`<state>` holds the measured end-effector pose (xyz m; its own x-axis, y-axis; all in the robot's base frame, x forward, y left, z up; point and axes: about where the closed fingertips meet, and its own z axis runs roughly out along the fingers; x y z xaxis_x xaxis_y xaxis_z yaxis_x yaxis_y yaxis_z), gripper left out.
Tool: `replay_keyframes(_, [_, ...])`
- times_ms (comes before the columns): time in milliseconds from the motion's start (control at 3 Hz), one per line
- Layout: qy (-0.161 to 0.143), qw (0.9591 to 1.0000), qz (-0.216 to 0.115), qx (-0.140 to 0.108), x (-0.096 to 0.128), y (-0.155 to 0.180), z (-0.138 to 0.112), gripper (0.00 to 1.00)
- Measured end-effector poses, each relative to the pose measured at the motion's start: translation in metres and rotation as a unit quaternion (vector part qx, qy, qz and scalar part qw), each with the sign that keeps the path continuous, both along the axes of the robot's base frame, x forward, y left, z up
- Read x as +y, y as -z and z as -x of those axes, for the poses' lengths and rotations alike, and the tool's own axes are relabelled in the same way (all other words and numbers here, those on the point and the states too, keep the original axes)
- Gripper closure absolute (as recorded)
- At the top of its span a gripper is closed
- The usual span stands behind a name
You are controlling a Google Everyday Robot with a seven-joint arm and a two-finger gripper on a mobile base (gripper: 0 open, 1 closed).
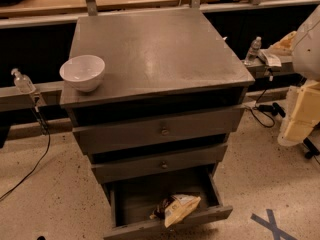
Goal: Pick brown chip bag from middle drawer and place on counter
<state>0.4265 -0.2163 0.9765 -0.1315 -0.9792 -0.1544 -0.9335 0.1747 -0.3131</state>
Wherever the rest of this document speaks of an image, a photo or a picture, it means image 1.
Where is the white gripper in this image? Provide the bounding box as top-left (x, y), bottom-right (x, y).
top-left (277, 80), bottom-right (320, 146)

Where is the brown sea salt chip bag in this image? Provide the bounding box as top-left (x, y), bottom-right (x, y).
top-left (150, 194), bottom-right (201, 228)

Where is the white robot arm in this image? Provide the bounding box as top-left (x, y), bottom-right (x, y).
top-left (278, 6), bottom-right (320, 146)

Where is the grey wooden drawer cabinet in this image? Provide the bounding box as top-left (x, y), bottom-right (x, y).
top-left (59, 7), bottom-right (256, 240)

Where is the open bottom grey drawer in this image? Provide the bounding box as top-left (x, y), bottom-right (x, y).
top-left (104, 167), bottom-right (233, 240)

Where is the middle grey drawer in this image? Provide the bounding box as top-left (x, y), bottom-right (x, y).
top-left (91, 143), bottom-right (227, 184)

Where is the top grey drawer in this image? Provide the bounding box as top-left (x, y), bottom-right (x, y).
top-left (73, 105), bottom-right (244, 154)

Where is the black metal stand leg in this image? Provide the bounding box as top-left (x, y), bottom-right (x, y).
top-left (303, 138), bottom-right (320, 159)

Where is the crumpled white paper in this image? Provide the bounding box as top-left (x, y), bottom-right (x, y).
top-left (259, 49), bottom-right (282, 67)

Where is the clear plastic water bottle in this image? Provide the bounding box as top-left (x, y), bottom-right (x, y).
top-left (244, 36), bottom-right (262, 66)

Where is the blue tape cross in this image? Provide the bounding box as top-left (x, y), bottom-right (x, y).
top-left (251, 209), bottom-right (298, 240)

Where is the white ceramic bowl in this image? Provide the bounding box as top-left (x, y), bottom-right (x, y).
top-left (59, 55), bottom-right (105, 92)

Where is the clear hand sanitizer bottle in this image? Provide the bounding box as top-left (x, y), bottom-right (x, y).
top-left (11, 68), bottom-right (36, 94)

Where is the black power adapter cable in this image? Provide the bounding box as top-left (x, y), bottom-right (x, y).
top-left (249, 68), bottom-right (287, 129)

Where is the grey metal rail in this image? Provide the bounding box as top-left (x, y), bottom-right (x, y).
top-left (0, 81), bottom-right (64, 112)

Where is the black floor cable left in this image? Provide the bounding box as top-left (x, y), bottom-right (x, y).
top-left (0, 107), bottom-right (52, 202)

